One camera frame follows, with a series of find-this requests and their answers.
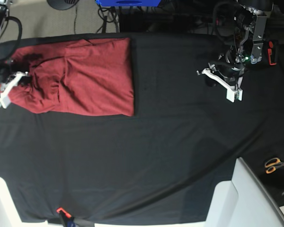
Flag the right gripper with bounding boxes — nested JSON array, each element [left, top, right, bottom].
[[0, 60, 32, 86]]

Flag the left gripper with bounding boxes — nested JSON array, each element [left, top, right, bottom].
[[204, 51, 245, 87]]

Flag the red long-sleeve T-shirt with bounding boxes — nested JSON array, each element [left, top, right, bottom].
[[9, 38, 134, 116]]

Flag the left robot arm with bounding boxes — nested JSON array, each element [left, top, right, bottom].
[[208, 0, 274, 91]]

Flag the black and orange clamp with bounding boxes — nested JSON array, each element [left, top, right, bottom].
[[267, 40, 279, 66]]

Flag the black table cloth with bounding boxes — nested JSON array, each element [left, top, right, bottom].
[[0, 33, 284, 225]]

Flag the blue plastic box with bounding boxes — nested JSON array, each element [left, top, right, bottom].
[[96, 0, 161, 7]]

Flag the blue clamp at bottom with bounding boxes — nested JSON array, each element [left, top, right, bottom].
[[56, 207, 95, 227]]

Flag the black looped cable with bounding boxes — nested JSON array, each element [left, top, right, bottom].
[[0, 16, 23, 62]]

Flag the yellow-handled scissors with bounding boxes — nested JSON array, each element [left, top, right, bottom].
[[264, 157, 284, 174]]

